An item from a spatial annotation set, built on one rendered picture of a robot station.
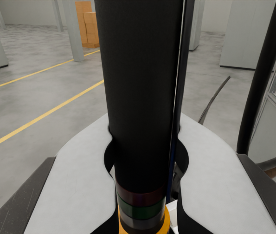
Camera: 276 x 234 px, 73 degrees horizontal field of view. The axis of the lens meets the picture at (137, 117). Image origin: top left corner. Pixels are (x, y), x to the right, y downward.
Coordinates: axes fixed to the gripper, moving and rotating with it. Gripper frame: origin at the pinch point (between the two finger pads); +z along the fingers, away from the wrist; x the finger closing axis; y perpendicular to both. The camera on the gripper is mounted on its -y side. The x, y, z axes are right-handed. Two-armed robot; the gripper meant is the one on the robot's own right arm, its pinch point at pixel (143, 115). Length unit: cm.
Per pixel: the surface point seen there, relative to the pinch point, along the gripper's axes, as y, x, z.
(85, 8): 16, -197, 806
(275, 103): 53, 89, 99
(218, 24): 113, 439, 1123
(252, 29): 55, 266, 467
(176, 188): 27.0, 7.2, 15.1
